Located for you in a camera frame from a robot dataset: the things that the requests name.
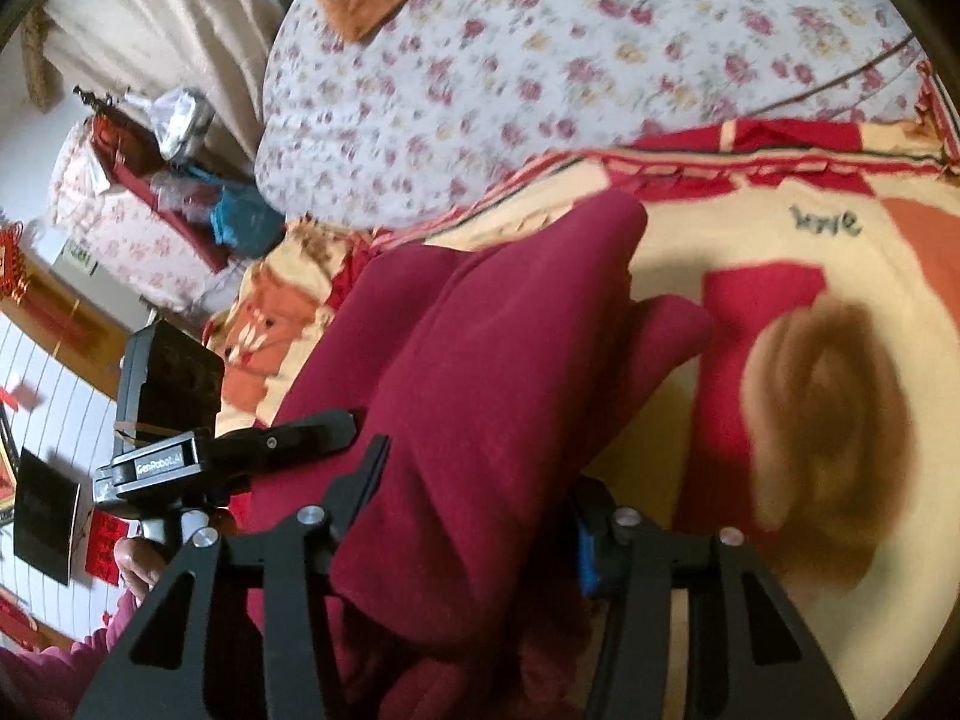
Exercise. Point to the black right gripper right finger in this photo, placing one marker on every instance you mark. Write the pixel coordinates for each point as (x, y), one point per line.
(693, 626)

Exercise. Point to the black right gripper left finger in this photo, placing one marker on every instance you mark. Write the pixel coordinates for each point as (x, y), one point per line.
(238, 626)

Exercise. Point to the dark red garment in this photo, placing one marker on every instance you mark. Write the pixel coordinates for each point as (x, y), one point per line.
(497, 377)

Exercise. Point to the pink sleeve forearm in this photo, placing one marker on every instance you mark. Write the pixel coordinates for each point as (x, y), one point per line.
(51, 683)

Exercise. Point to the person's left hand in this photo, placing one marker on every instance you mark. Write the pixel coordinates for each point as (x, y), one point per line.
(140, 567)

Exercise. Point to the floral cloth covered furniture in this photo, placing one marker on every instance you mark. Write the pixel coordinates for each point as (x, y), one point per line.
(111, 214)

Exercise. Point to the red cream orange love blanket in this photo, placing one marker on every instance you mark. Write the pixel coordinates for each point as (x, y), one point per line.
(823, 417)

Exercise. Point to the blue bag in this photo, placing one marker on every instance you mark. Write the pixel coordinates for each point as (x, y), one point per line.
(244, 222)

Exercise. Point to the beige curtain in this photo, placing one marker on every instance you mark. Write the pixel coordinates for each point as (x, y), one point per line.
(149, 47)

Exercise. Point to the white floral bedsheet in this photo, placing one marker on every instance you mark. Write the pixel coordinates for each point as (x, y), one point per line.
(450, 96)

